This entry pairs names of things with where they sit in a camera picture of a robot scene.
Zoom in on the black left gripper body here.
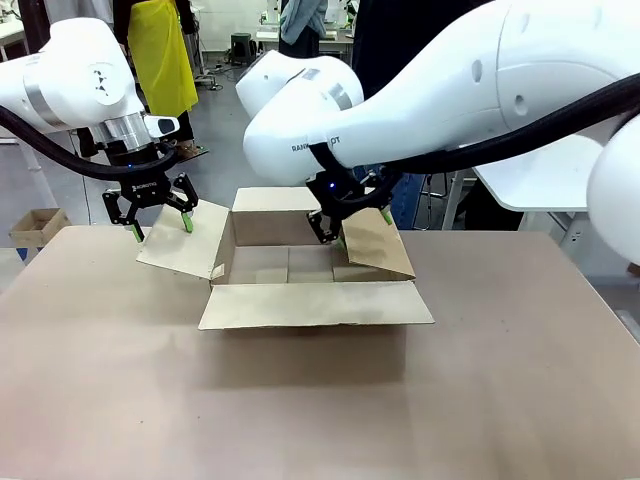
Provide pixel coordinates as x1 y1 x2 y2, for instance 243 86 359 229
107 142 177 207

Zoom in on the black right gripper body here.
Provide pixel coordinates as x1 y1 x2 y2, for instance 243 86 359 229
304 169 367 222

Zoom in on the large brown cardboard box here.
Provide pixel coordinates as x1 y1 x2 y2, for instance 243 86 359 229
135 187 435 332

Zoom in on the small open cardboard box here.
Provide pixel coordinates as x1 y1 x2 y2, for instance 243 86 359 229
8 207 71 247

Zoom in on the dark floor board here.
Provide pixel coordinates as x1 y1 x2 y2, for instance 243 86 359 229
174 144 210 162

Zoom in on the person in yellow apron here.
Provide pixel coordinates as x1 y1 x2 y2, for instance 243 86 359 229
127 0 210 161

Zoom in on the person in dark shirt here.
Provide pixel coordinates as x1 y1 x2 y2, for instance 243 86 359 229
349 0 484 231

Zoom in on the large white table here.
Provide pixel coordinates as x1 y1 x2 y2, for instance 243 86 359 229
442 134 609 231

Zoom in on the person in black clothes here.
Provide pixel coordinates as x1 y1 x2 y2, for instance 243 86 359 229
112 0 134 64

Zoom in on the green stool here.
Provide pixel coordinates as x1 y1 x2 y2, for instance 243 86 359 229
229 32 259 66

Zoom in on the white background desk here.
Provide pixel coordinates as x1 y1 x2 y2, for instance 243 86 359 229
255 27 354 56

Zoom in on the person in blue-grey coat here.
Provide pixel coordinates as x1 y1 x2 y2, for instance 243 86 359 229
278 0 327 57

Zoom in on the white background table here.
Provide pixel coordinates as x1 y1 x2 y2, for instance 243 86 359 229
0 24 25 62

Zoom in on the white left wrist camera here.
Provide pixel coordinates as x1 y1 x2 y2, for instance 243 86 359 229
143 114 180 139

